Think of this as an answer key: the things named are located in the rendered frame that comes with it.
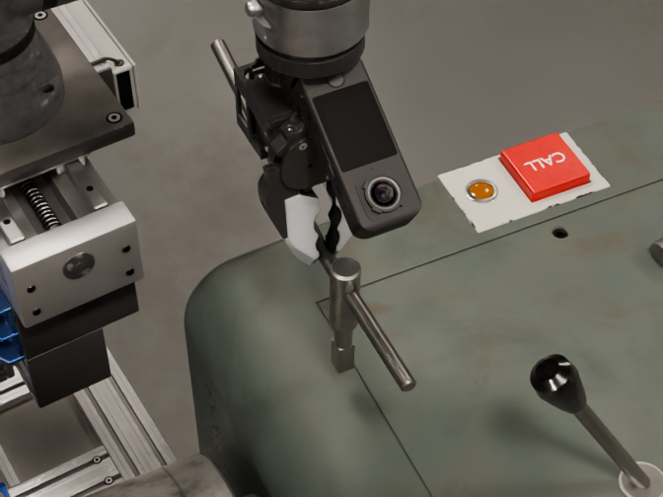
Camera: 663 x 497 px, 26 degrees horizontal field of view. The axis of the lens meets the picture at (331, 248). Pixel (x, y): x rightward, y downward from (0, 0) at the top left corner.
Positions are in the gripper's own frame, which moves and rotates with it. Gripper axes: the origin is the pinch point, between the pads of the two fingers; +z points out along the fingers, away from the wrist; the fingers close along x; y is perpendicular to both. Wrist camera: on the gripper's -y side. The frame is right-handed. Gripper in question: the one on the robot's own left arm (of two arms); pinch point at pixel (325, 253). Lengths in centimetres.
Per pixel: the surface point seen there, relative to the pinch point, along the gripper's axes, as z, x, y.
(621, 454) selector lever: 7.5, -13.7, -20.6
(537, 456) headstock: 12.2, -10.2, -15.7
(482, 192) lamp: 12.0, -20.2, 9.8
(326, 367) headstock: 12.3, 0.5, -1.2
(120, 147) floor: 139, -26, 156
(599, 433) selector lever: 4.7, -11.8, -19.9
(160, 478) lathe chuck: 17.5, 15.4, -1.8
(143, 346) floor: 138, -11, 103
